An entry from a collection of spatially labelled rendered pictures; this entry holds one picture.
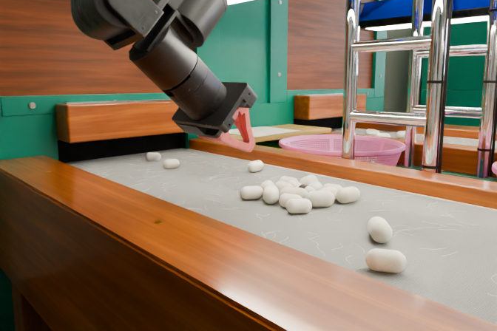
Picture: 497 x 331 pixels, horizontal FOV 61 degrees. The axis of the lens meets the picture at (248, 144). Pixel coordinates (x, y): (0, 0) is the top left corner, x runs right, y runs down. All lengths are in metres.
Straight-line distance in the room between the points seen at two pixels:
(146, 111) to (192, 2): 0.43
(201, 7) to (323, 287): 0.32
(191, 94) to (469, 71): 2.95
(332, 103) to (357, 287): 1.05
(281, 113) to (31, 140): 0.67
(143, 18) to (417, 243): 0.35
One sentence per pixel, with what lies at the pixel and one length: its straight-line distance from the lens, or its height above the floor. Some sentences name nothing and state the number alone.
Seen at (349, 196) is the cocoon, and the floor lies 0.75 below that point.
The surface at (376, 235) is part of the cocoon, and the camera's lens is 0.45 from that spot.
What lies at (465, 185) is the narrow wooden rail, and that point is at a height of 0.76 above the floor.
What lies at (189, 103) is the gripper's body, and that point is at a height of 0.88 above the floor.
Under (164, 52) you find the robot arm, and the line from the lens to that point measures 0.46.
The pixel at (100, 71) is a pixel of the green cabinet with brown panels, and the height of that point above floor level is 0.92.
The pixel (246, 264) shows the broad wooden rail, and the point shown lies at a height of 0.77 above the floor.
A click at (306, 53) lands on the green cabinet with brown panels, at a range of 1.34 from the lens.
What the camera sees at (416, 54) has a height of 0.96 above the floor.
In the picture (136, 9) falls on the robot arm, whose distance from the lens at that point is 0.44.
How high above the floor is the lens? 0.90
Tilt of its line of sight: 9 degrees down
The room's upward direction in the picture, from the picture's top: straight up
